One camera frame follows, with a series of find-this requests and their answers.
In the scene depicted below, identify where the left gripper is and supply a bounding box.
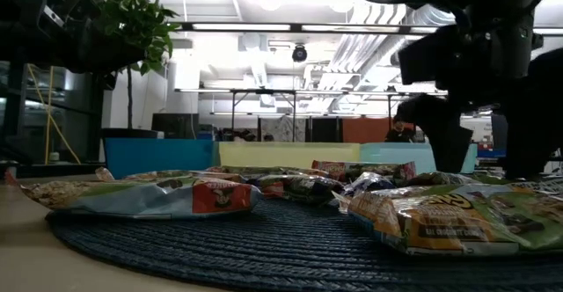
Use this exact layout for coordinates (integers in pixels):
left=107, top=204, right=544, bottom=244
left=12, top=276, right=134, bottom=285
left=26, top=0, right=147, bottom=75

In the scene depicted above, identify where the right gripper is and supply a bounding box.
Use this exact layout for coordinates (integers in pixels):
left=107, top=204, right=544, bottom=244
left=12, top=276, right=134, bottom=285
left=395, top=14, right=563, bottom=181

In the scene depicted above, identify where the green leafy plant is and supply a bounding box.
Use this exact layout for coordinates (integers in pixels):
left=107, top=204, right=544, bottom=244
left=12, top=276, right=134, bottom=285
left=81, top=0, right=182, bottom=130

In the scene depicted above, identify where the yellow metal stand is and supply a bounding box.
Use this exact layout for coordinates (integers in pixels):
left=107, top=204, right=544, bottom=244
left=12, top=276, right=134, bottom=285
left=26, top=64, right=83, bottom=166

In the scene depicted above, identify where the person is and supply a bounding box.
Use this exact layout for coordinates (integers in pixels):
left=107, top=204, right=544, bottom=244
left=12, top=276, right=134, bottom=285
left=384, top=114, right=417, bottom=144

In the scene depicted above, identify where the green translucent plastic bin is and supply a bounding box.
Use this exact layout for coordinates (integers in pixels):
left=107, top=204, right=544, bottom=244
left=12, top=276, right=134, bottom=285
left=358, top=142, right=479, bottom=175

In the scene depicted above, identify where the black monitor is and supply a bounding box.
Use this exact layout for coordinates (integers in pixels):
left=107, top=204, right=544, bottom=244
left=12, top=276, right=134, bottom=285
left=150, top=112, right=201, bottom=141

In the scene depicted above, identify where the blue plastic bin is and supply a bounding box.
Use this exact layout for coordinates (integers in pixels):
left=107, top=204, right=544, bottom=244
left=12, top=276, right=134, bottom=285
left=104, top=137, right=221, bottom=180

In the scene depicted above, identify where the orange room divider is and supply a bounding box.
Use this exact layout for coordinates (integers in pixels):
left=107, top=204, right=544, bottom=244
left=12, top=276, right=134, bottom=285
left=341, top=116, right=417, bottom=144

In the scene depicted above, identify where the yellow plastic bin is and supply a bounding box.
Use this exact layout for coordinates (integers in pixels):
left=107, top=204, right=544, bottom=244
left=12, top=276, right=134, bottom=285
left=214, top=141, right=362, bottom=170

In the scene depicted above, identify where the round dark blue woven mat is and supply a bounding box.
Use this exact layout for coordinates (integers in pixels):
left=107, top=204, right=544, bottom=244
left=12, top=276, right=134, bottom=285
left=45, top=194, right=563, bottom=292

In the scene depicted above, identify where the black frame table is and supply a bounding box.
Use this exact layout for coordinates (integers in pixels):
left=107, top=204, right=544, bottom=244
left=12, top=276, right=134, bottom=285
left=228, top=88, right=300, bottom=143

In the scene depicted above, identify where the black dome camera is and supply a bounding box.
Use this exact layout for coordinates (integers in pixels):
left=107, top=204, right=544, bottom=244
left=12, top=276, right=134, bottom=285
left=291, top=44, right=309, bottom=64

